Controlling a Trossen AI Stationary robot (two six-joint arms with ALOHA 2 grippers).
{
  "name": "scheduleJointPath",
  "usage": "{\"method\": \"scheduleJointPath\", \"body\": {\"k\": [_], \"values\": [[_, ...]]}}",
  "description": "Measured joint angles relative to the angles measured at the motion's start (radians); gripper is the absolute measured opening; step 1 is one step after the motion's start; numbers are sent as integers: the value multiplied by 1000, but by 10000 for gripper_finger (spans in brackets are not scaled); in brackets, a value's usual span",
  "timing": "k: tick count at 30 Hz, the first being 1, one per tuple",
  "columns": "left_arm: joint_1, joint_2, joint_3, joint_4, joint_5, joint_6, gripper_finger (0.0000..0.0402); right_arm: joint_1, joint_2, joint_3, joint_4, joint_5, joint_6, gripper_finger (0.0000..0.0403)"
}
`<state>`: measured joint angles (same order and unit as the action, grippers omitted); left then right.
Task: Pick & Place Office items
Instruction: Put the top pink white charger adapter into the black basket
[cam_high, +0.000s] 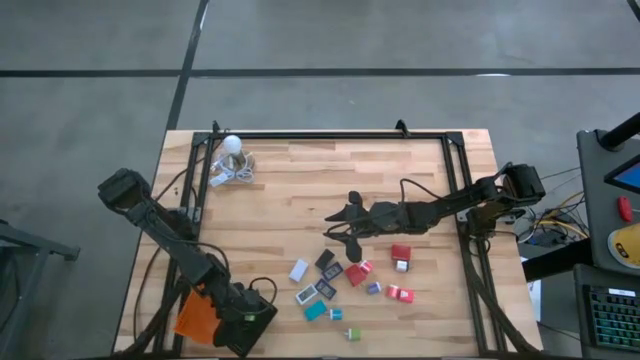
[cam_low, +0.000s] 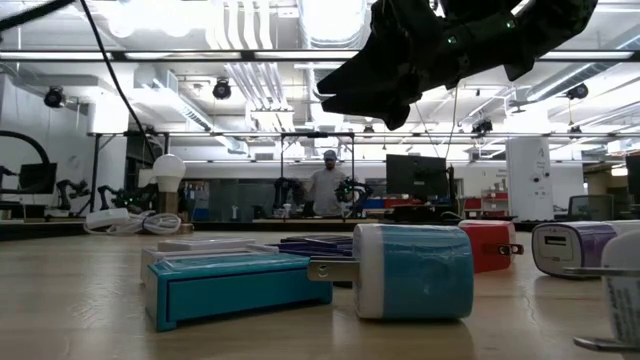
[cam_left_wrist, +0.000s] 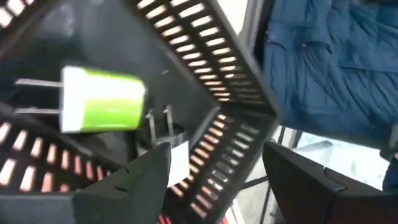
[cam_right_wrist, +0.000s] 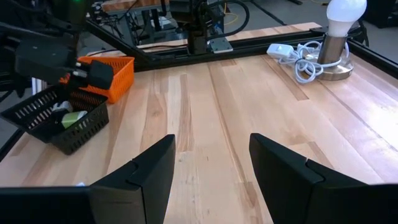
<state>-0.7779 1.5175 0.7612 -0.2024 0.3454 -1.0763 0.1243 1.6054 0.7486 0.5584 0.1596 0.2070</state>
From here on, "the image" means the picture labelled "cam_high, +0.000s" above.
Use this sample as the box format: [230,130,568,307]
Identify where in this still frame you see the backlit black keyboard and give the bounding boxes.
[585,285,640,354]

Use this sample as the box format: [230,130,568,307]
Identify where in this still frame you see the wooden lamp base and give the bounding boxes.
[219,149,257,176]

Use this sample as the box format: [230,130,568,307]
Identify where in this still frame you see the black metal table frame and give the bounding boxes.
[117,129,542,359]

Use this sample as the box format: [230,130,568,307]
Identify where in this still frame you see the teal plastic box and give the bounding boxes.
[303,299,329,323]

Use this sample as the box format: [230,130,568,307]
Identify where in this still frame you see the red emergency button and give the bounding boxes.
[617,195,635,224]

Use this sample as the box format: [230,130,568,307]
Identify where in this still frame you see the white lamp cable with switch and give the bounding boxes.
[208,158,256,185]

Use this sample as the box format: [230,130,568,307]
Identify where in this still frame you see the black round pole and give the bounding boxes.
[598,113,640,152]

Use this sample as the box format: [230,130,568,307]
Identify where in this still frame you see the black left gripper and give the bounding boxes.
[213,282,267,350]

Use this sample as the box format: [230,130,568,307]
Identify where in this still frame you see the grey metal stand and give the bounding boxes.
[0,218,81,360]

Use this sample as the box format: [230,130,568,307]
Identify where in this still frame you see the black card box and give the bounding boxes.
[314,248,337,272]

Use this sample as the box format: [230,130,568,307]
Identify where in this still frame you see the yellow rounded device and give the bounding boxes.
[607,222,640,271]

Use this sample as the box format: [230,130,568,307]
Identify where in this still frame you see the black metal beam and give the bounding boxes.
[522,239,596,285]

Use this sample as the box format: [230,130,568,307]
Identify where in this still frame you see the bundle of floor cables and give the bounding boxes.
[499,167,594,249]

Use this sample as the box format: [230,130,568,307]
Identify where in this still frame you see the tablet with blue screen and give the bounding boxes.
[603,153,640,195]

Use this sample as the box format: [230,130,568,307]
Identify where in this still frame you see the grey operator cart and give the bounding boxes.
[573,128,640,360]

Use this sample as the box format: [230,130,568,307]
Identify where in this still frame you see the white windowed box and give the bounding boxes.
[294,283,319,307]

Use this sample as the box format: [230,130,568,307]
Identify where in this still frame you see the white light bulb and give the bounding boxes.
[222,134,244,156]

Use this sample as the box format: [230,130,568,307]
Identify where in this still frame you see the plain white box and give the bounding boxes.
[288,257,310,284]

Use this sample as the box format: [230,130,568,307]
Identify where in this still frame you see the black plastic basket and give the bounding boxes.
[214,299,280,358]

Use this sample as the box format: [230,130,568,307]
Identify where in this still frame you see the white paper sheet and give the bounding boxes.
[527,282,544,324]

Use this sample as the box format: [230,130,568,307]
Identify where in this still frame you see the dark blue windowed box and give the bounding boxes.
[314,278,338,301]
[322,261,345,282]

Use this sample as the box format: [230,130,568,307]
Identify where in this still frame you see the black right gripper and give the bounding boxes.
[323,191,401,264]

